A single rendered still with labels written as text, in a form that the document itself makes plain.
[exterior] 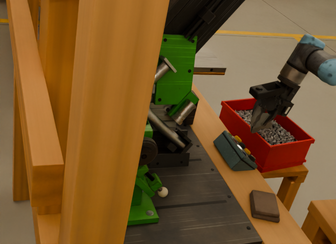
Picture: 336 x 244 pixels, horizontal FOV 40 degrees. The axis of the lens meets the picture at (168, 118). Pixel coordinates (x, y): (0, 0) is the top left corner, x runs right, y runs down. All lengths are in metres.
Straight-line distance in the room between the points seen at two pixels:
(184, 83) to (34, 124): 0.64
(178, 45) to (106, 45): 0.81
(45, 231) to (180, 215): 0.35
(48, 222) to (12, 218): 1.27
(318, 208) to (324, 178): 1.77
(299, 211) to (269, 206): 1.60
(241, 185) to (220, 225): 0.20
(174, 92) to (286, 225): 0.50
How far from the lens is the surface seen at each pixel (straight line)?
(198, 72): 1.54
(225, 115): 1.81
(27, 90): 0.96
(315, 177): 3.29
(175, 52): 1.36
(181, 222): 1.25
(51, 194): 0.80
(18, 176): 2.47
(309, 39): 1.50
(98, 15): 0.54
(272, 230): 1.32
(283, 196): 1.86
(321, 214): 1.54
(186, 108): 1.38
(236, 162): 1.46
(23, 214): 2.51
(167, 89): 1.37
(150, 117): 1.34
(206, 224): 1.26
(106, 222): 0.73
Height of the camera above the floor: 1.75
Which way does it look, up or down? 31 degrees down
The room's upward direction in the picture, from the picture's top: 12 degrees clockwise
